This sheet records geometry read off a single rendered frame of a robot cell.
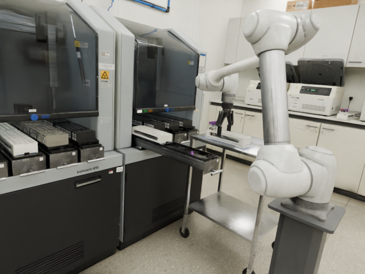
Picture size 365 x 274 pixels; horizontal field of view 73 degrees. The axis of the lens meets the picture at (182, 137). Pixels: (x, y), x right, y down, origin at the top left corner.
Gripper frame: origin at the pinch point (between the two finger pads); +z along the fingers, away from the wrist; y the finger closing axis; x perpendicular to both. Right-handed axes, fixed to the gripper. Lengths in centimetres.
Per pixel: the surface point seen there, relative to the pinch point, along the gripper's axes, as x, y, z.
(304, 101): 16, 192, -18
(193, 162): -12.4, -43.2, 9.2
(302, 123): 12, 191, 9
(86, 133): 37, -79, 1
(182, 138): 32.6, -5.5, 10.9
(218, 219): -9, -7, 60
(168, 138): 15.7, -36.0, 3.8
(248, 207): -13, 26, 59
